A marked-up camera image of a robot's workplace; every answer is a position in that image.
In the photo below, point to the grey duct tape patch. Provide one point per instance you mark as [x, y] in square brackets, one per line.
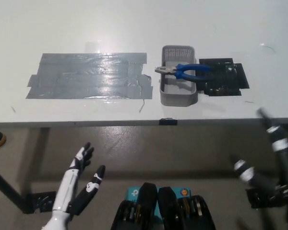
[86, 76]

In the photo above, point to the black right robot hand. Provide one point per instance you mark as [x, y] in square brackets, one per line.
[286, 165]

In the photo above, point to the teal box on robot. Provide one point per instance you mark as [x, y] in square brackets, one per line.
[134, 193]

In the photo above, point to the grey plastic basket container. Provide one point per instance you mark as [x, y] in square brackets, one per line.
[176, 98]

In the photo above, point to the small black tape piece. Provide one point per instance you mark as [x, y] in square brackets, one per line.
[168, 121]

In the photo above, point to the black robot torso blocks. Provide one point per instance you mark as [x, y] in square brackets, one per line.
[168, 206]

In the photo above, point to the black diagonal table brace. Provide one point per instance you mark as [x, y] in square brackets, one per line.
[7, 189]

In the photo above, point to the black floor tape patch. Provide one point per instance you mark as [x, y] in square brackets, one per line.
[42, 202]
[259, 198]

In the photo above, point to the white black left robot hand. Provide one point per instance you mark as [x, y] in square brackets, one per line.
[67, 184]

